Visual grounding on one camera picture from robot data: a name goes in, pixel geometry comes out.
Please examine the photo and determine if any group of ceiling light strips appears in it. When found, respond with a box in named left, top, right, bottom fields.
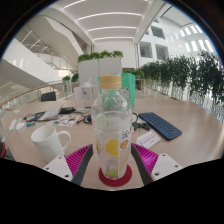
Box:
left=62, top=0, right=145, bottom=43

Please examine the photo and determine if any flat round red coaster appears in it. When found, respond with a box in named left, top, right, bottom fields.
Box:
left=97, top=163, right=134, bottom=188

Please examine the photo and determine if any black office chair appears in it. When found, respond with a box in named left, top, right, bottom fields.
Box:
left=40, top=91, right=58, bottom=103

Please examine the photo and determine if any row of tall green plants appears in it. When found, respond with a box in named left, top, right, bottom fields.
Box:
left=132, top=49, right=224, bottom=105

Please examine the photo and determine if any green shopping bag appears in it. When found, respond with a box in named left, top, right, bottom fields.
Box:
left=96, top=72, right=137, bottom=108

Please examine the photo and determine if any open paper notebook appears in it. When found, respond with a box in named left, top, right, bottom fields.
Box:
left=36, top=104, right=65, bottom=122

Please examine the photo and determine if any white planter box with plants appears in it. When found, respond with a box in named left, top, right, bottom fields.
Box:
left=76, top=49, right=125, bottom=86

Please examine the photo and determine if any dark blue keyboard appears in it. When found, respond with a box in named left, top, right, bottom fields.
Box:
left=137, top=111, right=184, bottom=142

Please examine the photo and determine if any clear lemon-label drink bottle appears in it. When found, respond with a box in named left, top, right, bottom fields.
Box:
left=90, top=74, right=134, bottom=181

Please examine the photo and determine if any colourful sticker sheet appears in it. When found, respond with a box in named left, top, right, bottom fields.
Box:
left=46, top=113, right=81, bottom=129

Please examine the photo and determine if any small white printed card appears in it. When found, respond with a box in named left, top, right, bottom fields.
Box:
left=134, top=129, right=162, bottom=150

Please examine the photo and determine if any white ceramic mug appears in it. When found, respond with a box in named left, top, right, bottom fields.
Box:
left=30, top=124, right=73, bottom=164

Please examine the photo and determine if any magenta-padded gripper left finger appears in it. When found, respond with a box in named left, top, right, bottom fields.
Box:
left=42, top=143, right=95, bottom=187

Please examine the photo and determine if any clear plastic tumbler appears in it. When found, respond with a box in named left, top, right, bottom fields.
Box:
left=80, top=77, right=95, bottom=109

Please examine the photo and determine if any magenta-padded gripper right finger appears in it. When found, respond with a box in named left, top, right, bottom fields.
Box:
left=130, top=142, right=184, bottom=187

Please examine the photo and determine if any black tangled cable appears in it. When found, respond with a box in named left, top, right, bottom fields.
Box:
left=76, top=112, right=93, bottom=125

